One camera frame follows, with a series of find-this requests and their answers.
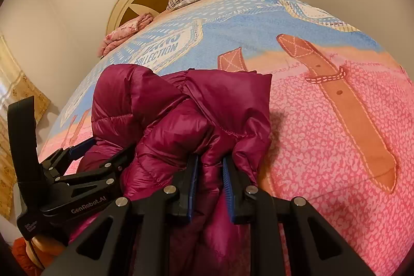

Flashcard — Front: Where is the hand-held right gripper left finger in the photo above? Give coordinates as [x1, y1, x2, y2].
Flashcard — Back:
[42, 154, 199, 276]

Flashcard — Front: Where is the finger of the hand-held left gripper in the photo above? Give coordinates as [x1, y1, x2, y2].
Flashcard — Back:
[40, 138, 98, 174]
[53, 148, 135, 190]

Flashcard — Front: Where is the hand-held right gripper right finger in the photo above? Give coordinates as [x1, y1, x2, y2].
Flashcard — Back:
[222, 155, 376, 276]

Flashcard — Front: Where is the magenta puffer jacket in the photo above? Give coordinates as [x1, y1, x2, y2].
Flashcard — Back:
[68, 63, 282, 276]

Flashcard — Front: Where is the orange cloth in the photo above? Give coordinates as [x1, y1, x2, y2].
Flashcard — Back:
[12, 237, 41, 270]

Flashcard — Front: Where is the beige floral window curtain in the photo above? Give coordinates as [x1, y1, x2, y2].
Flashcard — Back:
[0, 35, 50, 220]

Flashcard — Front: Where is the printed blue pink blanket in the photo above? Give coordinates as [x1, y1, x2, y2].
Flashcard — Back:
[37, 0, 414, 276]

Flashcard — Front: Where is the pink floral folded cloth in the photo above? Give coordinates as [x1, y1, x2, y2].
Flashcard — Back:
[97, 12, 156, 57]

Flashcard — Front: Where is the black cable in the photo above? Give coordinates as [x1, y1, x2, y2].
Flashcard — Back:
[25, 239, 45, 270]

